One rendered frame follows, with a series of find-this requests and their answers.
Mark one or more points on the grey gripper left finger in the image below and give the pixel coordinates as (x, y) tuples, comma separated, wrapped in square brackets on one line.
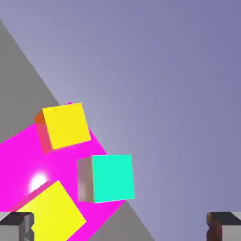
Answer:
[(17, 226)]

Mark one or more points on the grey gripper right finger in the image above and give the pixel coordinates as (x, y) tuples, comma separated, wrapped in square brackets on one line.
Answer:
[(224, 226)]

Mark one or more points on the small lemon yellow cube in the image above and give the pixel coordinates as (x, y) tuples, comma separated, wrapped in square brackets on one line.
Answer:
[(54, 212)]

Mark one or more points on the small turquoise cube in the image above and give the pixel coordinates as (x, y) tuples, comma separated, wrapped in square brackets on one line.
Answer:
[(111, 178)]

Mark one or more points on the small orange-yellow cube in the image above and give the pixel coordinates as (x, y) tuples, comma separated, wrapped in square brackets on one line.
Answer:
[(65, 125)]

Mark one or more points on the large magenta box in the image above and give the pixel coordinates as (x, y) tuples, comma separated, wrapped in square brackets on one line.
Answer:
[(18, 160)]

